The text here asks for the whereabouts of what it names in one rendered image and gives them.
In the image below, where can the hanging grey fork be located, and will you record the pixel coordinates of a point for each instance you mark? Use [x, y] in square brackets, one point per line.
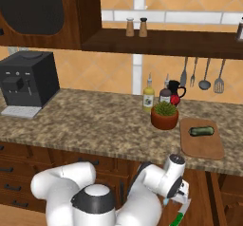
[193, 76]

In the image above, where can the potted plant in brown pot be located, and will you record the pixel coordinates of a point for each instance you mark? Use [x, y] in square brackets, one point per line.
[164, 117]

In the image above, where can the green cucumber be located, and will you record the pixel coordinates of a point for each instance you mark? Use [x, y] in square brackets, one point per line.
[201, 131]

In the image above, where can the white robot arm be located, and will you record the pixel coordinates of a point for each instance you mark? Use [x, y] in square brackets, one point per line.
[95, 210]

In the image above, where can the hanging grey ladle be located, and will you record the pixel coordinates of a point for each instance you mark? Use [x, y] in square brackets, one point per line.
[205, 83]

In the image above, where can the dark vinegar bottle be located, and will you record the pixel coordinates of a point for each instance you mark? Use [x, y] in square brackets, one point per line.
[164, 93]

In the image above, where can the wooden shaker with white top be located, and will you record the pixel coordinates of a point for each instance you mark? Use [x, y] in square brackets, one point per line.
[130, 28]

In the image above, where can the hanging grey knife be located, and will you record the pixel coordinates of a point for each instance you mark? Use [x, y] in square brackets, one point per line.
[183, 74]

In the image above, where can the wooden cupboard with dark window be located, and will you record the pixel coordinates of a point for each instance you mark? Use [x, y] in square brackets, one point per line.
[41, 14]

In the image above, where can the black coffee machine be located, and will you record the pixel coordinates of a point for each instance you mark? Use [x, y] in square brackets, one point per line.
[28, 81]

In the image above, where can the wooden cupboard door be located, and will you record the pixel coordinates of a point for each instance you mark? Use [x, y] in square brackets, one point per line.
[232, 201]
[110, 182]

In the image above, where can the wooden cutting board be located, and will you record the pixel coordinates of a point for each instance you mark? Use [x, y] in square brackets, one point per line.
[202, 142]

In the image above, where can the hanging grey slotted spatula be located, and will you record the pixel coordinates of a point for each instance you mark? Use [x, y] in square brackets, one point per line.
[219, 84]

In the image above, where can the black and red jug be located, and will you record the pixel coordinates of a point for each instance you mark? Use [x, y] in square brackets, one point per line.
[175, 90]

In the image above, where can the dark wooden shelf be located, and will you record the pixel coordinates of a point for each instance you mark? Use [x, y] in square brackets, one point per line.
[164, 43]

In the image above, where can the wooden shaker with black top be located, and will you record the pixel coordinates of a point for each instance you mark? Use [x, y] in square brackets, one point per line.
[143, 28]

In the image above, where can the yellow oil bottle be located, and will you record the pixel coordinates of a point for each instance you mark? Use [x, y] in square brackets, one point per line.
[148, 98]

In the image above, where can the wide wooden drawer front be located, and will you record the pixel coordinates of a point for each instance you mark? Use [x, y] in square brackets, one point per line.
[69, 158]

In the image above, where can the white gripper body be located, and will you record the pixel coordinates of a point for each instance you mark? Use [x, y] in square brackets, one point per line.
[185, 195]

